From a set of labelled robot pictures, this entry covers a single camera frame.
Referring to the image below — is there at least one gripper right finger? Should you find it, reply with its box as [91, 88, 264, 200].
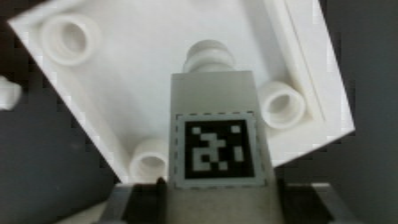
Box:
[278, 179, 351, 224]

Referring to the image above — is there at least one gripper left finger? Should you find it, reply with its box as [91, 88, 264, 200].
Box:
[106, 178, 168, 224]

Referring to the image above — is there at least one white square tabletop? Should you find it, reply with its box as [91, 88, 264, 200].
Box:
[10, 0, 356, 176]

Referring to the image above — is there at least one white table leg front left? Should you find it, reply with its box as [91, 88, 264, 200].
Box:
[0, 75, 22, 110]

